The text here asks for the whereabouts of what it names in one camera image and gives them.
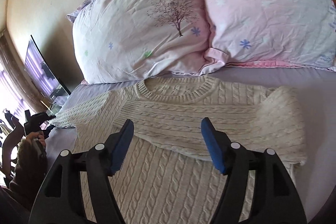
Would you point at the white pillow with tree print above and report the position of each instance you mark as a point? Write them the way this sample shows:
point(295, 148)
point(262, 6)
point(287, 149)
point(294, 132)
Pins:
point(126, 40)

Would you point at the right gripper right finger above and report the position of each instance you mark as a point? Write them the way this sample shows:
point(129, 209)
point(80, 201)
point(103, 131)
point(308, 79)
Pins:
point(275, 198)

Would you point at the pink pillow with snowflakes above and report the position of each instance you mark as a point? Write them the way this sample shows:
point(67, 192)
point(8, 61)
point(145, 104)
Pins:
point(272, 33)

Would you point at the person's left hand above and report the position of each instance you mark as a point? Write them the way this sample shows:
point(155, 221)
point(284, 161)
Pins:
point(28, 160)

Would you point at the glass-top bedside table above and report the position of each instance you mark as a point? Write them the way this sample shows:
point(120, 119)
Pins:
point(55, 93)

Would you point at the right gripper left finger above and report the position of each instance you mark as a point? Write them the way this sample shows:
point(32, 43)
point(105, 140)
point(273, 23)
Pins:
point(60, 198)

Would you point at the cream cable-knit sweater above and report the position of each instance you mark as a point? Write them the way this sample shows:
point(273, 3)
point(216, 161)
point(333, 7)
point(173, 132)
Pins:
point(167, 175)

